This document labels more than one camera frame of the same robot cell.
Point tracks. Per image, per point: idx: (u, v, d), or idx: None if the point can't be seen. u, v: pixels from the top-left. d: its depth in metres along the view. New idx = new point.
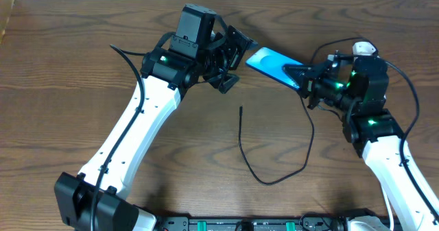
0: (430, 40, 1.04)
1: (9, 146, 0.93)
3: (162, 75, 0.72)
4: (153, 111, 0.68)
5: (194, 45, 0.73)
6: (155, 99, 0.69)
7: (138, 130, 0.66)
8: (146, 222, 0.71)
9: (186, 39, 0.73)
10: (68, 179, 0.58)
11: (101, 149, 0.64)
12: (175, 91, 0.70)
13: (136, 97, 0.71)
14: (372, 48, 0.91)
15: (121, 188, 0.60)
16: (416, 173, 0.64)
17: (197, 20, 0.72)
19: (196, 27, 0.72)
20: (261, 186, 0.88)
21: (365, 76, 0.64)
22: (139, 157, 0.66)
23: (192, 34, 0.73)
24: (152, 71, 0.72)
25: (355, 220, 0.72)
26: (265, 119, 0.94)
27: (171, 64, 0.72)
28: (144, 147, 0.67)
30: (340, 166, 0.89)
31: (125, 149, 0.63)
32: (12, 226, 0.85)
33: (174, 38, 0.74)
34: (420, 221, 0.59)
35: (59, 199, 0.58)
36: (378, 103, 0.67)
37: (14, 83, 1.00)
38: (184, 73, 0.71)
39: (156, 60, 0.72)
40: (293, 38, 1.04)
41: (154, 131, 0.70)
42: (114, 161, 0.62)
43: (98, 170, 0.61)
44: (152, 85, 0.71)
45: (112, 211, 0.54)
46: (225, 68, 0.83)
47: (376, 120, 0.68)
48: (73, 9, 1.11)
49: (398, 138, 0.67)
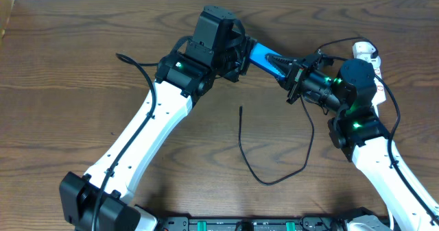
0: (429, 40, 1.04)
1: (8, 146, 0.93)
3: (176, 80, 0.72)
4: (164, 117, 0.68)
5: (210, 52, 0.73)
6: (167, 105, 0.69)
7: (149, 137, 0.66)
8: (146, 223, 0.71)
9: (202, 44, 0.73)
10: (73, 179, 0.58)
11: (110, 152, 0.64)
12: (188, 99, 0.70)
13: (147, 101, 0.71)
14: (372, 49, 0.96)
15: (125, 193, 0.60)
16: (407, 173, 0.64)
17: (215, 26, 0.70)
19: (213, 33, 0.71)
20: (261, 186, 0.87)
21: (352, 86, 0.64)
22: (145, 162, 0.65)
23: (208, 40, 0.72)
24: (167, 77, 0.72)
25: (354, 221, 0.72)
26: (265, 119, 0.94)
27: (186, 70, 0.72)
28: (151, 152, 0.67)
30: (340, 166, 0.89)
31: (136, 154, 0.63)
32: (12, 226, 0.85)
33: (190, 44, 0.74)
34: (417, 223, 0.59)
35: (63, 198, 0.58)
36: (365, 107, 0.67)
37: (14, 83, 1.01)
38: (198, 81, 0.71)
39: (171, 66, 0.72)
40: (293, 38, 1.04)
41: (162, 138, 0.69)
42: (121, 164, 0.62)
43: (104, 173, 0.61)
44: (163, 91, 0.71)
45: (114, 215, 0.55)
46: (241, 61, 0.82)
47: (361, 123, 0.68)
48: (73, 9, 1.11)
49: (385, 138, 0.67)
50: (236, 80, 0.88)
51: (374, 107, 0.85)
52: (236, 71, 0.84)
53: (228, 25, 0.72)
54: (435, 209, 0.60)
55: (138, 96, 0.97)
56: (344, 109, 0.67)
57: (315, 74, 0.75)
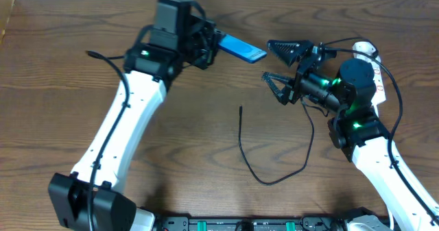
0: (430, 39, 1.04)
1: (8, 146, 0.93)
3: (144, 68, 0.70)
4: (140, 104, 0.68)
5: (173, 37, 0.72)
6: (140, 92, 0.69)
7: (128, 126, 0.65)
8: (146, 219, 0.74)
9: (164, 31, 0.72)
10: (60, 179, 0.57)
11: (92, 147, 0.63)
12: (160, 83, 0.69)
13: (120, 93, 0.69)
14: (372, 49, 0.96)
15: (116, 181, 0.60)
16: (407, 173, 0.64)
17: (173, 10, 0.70)
19: (173, 18, 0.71)
20: (261, 186, 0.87)
21: (352, 86, 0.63)
22: (129, 151, 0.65)
23: (170, 25, 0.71)
24: (135, 66, 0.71)
25: (354, 221, 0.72)
26: (265, 119, 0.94)
27: (153, 57, 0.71)
28: (134, 139, 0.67)
30: (339, 166, 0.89)
31: (117, 143, 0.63)
32: (12, 226, 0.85)
33: (152, 32, 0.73)
34: (418, 223, 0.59)
35: (54, 199, 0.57)
36: (365, 107, 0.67)
37: (14, 83, 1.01)
38: (167, 65, 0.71)
39: (138, 55, 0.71)
40: (293, 38, 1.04)
41: (142, 125, 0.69)
42: (105, 156, 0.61)
43: (90, 166, 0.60)
44: (136, 79, 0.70)
45: (108, 205, 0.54)
46: (207, 49, 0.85)
47: (361, 123, 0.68)
48: (73, 9, 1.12)
49: (385, 139, 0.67)
50: (206, 66, 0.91)
51: (374, 107, 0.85)
52: (204, 58, 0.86)
53: (186, 8, 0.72)
54: (435, 209, 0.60)
55: None
56: (343, 109, 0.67)
57: (316, 75, 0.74)
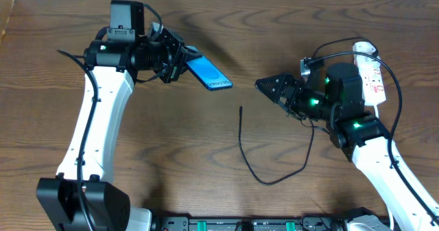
0: (429, 39, 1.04)
1: (8, 145, 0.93)
3: (106, 62, 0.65)
4: (110, 96, 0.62)
5: (132, 31, 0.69)
6: (108, 83, 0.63)
7: (102, 120, 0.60)
8: (143, 216, 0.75)
9: (121, 27, 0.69)
10: (46, 182, 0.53)
11: (71, 146, 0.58)
12: (124, 73, 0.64)
13: (88, 90, 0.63)
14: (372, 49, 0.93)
15: (103, 173, 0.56)
16: (407, 173, 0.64)
17: (127, 7, 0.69)
19: (127, 14, 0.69)
20: (261, 186, 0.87)
21: (339, 79, 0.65)
22: (110, 142, 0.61)
23: (126, 21, 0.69)
24: (96, 62, 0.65)
25: (354, 221, 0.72)
26: (265, 119, 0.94)
27: (112, 50, 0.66)
28: (114, 130, 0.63)
30: (339, 166, 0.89)
31: (91, 138, 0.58)
32: (12, 226, 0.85)
33: (108, 31, 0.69)
34: (418, 223, 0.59)
35: (45, 205, 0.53)
36: (357, 105, 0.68)
37: (14, 83, 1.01)
38: (128, 55, 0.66)
39: (97, 51, 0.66)
40: (293, 38, 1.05)
41: (118, 115, 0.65)
42: (87, 151, 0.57)
43: (74, 164, 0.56)
44: (103, 73, 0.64)
45: (101, 196, 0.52)
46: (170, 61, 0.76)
47: (361, 123, 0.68)
48: (73, 9, 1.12)
49: (385, 138, 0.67)
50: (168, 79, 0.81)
51: (374, 108, 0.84)
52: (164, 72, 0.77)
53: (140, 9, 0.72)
54: (435, 209, 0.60)
55: (138, 96, 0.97)
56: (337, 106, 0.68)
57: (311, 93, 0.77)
